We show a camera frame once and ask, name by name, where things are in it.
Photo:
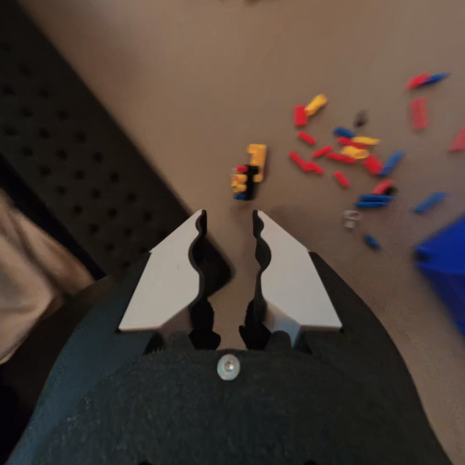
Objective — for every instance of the black perforated board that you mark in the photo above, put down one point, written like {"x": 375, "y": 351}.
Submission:
{"x": 72, "y": 145}

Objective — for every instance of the blue plastic bin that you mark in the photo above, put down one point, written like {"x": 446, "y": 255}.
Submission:
{"x": 443, "y": 261}

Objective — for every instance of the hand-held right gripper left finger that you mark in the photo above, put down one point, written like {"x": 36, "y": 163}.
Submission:
{"x": 163, "y": 283}

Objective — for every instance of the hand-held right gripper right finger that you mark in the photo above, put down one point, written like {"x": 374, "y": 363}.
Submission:
{"x": 301, "y": 287}

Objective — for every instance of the yellow black lego subassembly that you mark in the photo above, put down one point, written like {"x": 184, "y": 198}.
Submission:
{"x": 256, "y": 160}

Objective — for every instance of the pile of red blue pins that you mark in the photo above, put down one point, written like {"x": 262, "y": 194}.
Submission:
{"x": 345, "y": 156}

